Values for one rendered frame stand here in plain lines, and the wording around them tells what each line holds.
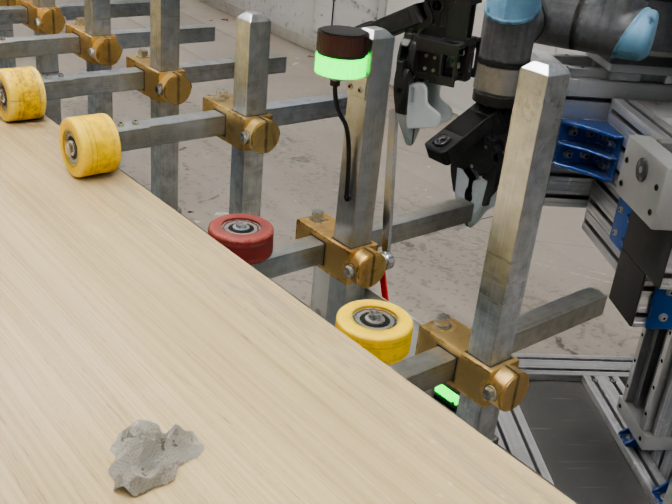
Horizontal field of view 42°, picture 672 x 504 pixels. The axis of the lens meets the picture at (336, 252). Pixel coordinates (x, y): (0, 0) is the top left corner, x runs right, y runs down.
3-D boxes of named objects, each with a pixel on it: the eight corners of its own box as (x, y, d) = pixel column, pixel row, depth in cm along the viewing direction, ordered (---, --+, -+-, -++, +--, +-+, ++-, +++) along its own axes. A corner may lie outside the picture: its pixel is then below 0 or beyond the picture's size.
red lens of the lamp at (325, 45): (345, 43, 104) (347, 24, 103) (378, 55, 100) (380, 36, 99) (305, 46, 101) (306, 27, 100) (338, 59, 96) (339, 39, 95)
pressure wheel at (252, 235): (246, 283, 117) (250, 204, 111) (281, 310, 111) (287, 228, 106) (194, 298, 112) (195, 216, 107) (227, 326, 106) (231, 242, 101)
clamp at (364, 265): (322, 243, 124) (325, 211, 122) (384, 283, 115) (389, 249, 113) (290, 252, 121) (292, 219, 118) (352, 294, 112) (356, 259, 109)
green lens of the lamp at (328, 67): (343, 63, 105) (345, 45, 104) (376, 76, 101) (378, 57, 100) (303, 68, 102) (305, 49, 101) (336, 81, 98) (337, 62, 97)
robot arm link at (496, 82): (505, 72, 120) (462, 58, 126) (499, 104, 123) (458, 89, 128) (540, 67, 125) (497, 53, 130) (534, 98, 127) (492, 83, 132)
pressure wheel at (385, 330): (329, 380, 98) (338, 290, 93) (400, 387, 98) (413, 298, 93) (324, 423, 91) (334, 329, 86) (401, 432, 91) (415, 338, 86)
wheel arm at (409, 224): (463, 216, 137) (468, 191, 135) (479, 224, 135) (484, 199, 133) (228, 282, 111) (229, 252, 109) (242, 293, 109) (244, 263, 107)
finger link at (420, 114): (431, 158, 113) (440, 89, 109) (391, 147, 116) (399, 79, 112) (441, 152, 115) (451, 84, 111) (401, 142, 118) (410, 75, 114)
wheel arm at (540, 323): (582, 309, 121) (589, 282, 119) (602, 320, 119) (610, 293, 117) (339, 411, 95) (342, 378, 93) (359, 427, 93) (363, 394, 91)
